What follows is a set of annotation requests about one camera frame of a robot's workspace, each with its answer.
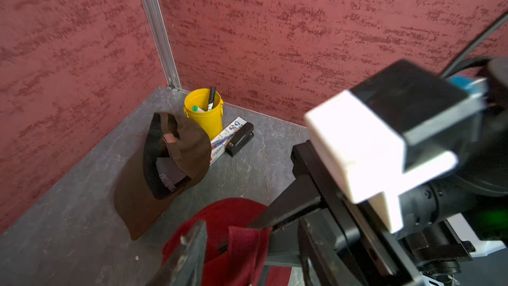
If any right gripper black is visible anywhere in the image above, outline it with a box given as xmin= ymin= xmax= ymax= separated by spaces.
xmin=249 ymin=141 xmax=427 ymax=285

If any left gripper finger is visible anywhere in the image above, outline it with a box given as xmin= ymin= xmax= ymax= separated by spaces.
xmin=147 ymin=221 xmax=207 ymax=286

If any red cap with white logo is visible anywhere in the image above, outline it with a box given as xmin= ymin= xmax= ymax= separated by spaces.
xmin=149 ymin=198 xmax=271 ymax=285

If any brown cap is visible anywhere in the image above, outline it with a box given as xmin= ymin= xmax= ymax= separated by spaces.
xmin=113 ymin=112 xmax=212 ymax=240

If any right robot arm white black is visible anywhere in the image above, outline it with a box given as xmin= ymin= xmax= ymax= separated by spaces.
xmin=250 ymin=57 xmax=507 ymax=285

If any white staples box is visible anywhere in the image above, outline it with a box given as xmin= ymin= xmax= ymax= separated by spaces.
xmin=210 ymin=117 xmax=247 ymax=165

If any black stapler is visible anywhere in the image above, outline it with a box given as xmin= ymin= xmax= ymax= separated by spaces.
xmin=225 ymin=123 xmax=254 ymax=157

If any yellow plastic bucket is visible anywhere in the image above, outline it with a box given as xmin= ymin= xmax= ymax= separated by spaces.
xmin=183 ymin=88 xmax=224 ymax=140

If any black marker in bucket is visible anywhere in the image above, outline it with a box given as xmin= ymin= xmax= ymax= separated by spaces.
xmin=207 ymin=87 xmax=216 ymax=111

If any right corner aluminium profile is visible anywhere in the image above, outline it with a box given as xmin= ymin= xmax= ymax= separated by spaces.
xmin=141 ymin=0 xmax=182 ymax=90

